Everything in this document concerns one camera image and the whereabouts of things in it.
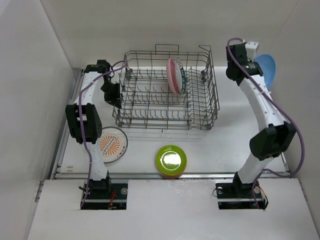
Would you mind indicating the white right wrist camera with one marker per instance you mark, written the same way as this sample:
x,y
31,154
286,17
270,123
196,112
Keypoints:
x,y
251,49

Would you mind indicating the white plate teal rim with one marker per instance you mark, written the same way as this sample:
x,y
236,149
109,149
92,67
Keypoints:
x,y
180,76

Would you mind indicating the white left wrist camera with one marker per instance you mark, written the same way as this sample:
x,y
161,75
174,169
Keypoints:
x,y
116,79

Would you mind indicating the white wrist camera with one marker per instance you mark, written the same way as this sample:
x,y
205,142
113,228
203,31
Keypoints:
x,y
116,79
251,49

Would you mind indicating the white patterned plate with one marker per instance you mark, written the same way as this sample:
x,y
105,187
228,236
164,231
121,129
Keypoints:
x,y
126,142

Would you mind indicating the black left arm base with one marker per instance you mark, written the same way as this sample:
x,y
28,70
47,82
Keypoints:
x,y
105,195

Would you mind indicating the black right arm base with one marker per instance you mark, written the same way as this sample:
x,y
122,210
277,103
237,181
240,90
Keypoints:
x,y
228,198

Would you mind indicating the orange plastic plate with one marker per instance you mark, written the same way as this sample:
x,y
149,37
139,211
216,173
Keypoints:
x,y
170,177

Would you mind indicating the lime green plastic plate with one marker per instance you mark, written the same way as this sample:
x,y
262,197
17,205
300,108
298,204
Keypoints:
x,y
171,160

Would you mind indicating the blue plastic plate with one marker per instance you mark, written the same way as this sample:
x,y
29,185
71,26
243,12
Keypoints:
x,y
268,66

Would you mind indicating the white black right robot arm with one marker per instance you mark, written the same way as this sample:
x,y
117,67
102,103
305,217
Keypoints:
x,y
274,132

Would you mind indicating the pink plastic plate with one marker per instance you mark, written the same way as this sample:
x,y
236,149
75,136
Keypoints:
x,y
172,77

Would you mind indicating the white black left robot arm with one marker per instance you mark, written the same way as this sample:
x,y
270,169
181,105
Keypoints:
x,y
84,122

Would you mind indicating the white plate colourful print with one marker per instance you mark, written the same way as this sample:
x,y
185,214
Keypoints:
x,y
112,145

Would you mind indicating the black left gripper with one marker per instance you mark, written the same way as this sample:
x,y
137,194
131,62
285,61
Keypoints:
x,y
114,99

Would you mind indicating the aluminium table frame rail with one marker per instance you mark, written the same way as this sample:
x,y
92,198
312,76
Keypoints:
x,y
210,153

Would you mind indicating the grey wire dish rack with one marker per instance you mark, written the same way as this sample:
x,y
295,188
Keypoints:
x,y
148,102

